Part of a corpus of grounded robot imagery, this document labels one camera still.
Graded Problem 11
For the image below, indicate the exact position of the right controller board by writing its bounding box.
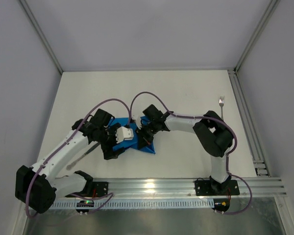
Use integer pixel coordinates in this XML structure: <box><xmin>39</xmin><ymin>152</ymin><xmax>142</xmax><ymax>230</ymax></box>
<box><xmin>212</xmin><ymin>199</ymin><xmax>230</xmax><ymax>214</ymax></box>

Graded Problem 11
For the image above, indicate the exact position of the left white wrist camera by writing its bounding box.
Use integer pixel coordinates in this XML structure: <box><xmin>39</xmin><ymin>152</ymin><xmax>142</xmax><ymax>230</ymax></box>
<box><xmin>115</xmin><ymin>126</ymin><xmax>134</xmax><ymax>143</ymax></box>

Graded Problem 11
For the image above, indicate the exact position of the purple cable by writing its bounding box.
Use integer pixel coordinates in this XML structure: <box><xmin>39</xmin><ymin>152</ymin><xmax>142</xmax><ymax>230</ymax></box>
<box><xmin>130</xmin><ymin>92</ymin><xmax>253</xmax><ymax>215</ymax></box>
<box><xmin>24</xmin><ymin>98</ymin><xmax>131</xmax><ymax>218</ymax></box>

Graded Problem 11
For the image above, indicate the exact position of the slotted grey cable duct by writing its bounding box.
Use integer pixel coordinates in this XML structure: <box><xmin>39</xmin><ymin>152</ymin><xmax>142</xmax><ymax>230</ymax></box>
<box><xmin>50</xmin><ymin>198</ymin><xmax>214</xmax><ymax>210</ymax></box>

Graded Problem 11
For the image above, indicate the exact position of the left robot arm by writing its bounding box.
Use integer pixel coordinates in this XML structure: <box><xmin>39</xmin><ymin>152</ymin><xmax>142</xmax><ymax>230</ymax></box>
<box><xmin>15</xmin><ymin>109</ymin><xmax>121</xmax><ymax>213</ymax></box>

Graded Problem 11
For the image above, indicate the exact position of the left controller board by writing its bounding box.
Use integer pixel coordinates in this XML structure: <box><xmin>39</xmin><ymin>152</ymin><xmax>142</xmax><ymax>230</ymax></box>
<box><xmin>76</xmin><ymin>200</ymin><xmax>94</xmax><ymax>214</ymax></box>

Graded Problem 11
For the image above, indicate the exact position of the aluminium rail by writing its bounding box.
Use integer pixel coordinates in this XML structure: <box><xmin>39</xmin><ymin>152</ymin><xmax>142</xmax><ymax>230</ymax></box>
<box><xmin>227</xmin><ymin>70</ymin><xmax>271</xmax><ymax>177</ymax></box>
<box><xmin>19</xmin><ymin>178</ymin><xmax>287</xmax><ymax>200</ymax></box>

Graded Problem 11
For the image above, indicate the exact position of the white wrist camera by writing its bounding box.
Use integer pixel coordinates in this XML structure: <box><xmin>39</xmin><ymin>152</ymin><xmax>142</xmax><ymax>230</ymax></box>
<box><xmin>132</xmin><ymin>115</ymin><xmax>142</xmax><ymax>129</ymax></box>
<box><xmin>115</xmin><ymin>126</ymin><xmax>134</xmax><ymax>143</ymax></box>

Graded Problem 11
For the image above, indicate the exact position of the left aluminium frame post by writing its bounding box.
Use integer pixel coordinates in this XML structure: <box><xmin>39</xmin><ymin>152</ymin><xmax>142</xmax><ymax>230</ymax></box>
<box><xmin>18</xmin><ymin>0</ymin><xmax>64</xmax><ymax>75</ymax></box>

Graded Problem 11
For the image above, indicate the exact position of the blue cloth napkin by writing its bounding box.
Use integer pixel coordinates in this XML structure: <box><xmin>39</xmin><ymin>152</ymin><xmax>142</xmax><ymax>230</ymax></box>
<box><xmin>112</xmin><ymin>116</ymin><xmax>156</xmax><ymax>154</ymax></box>

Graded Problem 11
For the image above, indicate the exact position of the aluminium front rail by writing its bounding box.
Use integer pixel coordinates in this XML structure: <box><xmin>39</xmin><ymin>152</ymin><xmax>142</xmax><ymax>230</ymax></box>
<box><xmin>19</xmin><ymin>178</ymin><xmax>287</xmax><ymax>200</ymax></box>

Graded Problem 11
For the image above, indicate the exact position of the aluminium frame post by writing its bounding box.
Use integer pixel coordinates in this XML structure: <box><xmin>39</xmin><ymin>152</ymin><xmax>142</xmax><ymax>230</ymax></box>
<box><xmin>18</xmin><ymin>0</ymin><xmax>64</xmax><ymax>75</ymax></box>
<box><xmin>233</xmin><ymin>0</ymin><xmax>280</xmax><ymax>73</ymax></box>

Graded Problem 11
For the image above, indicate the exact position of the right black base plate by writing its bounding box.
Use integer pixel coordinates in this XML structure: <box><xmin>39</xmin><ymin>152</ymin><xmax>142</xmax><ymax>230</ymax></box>
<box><xmin>194</xmin><ymin>177</ymin><xmax>240</xmax><ymax>196</ymax></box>

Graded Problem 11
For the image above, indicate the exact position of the silver fork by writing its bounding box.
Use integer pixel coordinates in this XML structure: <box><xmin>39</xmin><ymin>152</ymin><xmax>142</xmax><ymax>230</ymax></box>
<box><xmin>219</xmin><ymin>96</ymin><xmax>225</xmax><ymax>119</ymax></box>

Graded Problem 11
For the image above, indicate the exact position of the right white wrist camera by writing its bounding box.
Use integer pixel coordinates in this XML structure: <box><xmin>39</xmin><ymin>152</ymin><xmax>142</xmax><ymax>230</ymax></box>
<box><xmin>132</xmin><ymin>115</ymin><xmax>142</xmax><ymax>129</ymax></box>

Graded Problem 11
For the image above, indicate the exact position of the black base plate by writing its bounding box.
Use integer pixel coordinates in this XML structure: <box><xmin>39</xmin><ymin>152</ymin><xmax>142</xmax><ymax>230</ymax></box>
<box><xmin>194</xmin><ymin>177</ymin><xmax>240</xmax><ymax>196</ymax></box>
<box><xmin>74</xmin><ymin>181</ymin><xmax>109</xmax><ymax>198</ymax></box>

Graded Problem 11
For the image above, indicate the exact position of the controller board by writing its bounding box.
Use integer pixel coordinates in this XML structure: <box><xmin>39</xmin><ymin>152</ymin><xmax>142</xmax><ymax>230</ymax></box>
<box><xmin>76</xmin><ymin>200</ymin><xmax>94</xmax><ymax>214</ymax></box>
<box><xmin>212</xmin><ymin>199</ymin><xmax>230</xmax><ymax>214</ymax></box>

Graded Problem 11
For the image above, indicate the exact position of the right side aluminium rail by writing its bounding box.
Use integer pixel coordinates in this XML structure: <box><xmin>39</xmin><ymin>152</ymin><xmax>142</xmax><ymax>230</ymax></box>
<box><xmin>227</xmin><ymin>70</ymin><xmax>271</xmax><ymax>177</ymax></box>

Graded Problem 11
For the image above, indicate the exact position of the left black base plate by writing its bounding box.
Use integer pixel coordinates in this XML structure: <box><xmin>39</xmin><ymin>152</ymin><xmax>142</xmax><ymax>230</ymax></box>
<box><xmin>74</xmin><ymin>181</ymin><xmax>109</xmax><ymax>198</ymax></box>

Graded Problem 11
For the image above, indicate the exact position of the right aluminium frame post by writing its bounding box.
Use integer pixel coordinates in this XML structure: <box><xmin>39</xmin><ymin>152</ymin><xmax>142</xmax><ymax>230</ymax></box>
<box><xmin>233</xmin><ymin>0</ymin><xmax>280</xmax><ymax>73</ymax></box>

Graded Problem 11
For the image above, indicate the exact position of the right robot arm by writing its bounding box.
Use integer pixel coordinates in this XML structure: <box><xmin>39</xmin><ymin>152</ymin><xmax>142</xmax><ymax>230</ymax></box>
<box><xmin>135</xmin><ymin>104</ymin><xmax>235</xmax><ymax>195</ymax></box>

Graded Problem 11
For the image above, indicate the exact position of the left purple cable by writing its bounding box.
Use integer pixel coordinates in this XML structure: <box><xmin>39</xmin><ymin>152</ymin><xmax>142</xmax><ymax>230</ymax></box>
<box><xmin>24</xmin><ymin>98</ymin><xmax>131</xmax><ymax>218</ymax></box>

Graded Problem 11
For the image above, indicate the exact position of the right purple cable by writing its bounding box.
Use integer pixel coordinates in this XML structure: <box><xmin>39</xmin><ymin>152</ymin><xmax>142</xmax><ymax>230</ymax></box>
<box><xmin>130</xmin><ymin>92</ymin><xmax>253</xmax><ymax>215</ymax></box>

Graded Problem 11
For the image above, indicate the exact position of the silver table knife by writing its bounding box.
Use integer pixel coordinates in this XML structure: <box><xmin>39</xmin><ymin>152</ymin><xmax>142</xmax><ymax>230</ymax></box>
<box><xmin>66</xmin><ymin>142</ymin><xmax>100</xmax><ymax>171</ymax></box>

